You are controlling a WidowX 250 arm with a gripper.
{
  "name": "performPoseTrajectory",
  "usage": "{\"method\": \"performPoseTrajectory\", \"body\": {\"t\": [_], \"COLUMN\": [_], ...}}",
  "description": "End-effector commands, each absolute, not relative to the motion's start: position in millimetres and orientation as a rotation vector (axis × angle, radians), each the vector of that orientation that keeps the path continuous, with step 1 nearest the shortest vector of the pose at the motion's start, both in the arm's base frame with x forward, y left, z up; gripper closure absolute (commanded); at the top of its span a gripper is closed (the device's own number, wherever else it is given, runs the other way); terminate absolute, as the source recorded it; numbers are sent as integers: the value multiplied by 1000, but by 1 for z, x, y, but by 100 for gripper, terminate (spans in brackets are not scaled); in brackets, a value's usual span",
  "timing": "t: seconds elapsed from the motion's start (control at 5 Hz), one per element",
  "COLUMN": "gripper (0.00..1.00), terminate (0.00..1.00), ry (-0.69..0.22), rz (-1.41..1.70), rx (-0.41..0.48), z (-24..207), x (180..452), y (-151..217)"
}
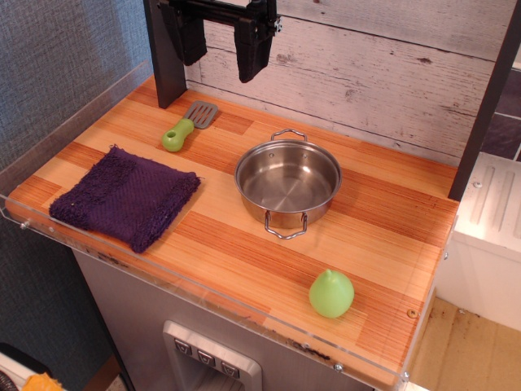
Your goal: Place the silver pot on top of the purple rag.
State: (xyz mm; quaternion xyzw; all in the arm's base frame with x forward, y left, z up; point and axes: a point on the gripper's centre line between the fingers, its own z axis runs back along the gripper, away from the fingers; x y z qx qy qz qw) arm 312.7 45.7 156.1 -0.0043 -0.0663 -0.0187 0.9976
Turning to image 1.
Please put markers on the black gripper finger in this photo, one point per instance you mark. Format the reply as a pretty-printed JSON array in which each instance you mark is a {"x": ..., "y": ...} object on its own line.
[
  {"x": 253, "y": 45},
  {"x": 186, "y": 33}
]

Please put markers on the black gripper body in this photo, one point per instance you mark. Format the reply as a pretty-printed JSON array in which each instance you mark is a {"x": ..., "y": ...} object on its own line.
[{"x": 263, "y": 14}]

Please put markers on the stainless steel pot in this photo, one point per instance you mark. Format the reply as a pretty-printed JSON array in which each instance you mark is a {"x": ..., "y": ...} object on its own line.
[{"x": 287, "y": 182}]

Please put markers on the purple towel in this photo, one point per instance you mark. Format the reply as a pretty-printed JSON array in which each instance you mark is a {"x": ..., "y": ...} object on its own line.
[{"x": 127, "y": 197}]

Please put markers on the green toy pear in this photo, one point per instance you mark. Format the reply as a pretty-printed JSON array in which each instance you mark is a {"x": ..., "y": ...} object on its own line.
[{"x": 331, "y": 294}]

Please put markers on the grey toy fridge cabinet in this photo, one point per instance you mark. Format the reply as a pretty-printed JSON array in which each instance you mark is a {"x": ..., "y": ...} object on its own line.
[{"x": 136, "y": 311}]

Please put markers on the white side cabinet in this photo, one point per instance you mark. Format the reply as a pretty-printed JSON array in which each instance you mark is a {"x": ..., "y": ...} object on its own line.
[{"x": 480, "y": 268}]

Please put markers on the grey dispenser panel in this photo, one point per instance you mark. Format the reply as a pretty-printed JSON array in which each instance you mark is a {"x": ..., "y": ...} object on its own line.
[{"x": 207, "y": 358}]

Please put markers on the yellow object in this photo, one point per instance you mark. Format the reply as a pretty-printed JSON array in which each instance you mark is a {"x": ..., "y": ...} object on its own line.
[{"x": 41, "y": 382}]

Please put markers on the dark left post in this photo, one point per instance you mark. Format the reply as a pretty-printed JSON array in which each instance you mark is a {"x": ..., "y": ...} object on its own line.
[{"x": 169, "y": 71}]

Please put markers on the dark post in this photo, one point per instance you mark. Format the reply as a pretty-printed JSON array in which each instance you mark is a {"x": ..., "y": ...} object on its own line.
[
  {"x": 169, "y": 71},
  {"x": 497, "y": 81}
]

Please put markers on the green handled grey spatula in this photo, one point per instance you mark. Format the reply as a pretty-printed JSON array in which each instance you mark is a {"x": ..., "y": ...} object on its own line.
[{"x": 199, "y": 116}]

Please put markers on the dark right post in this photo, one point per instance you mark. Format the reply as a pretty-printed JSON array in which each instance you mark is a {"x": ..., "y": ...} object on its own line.
[{"x": 497, "y": 81}]

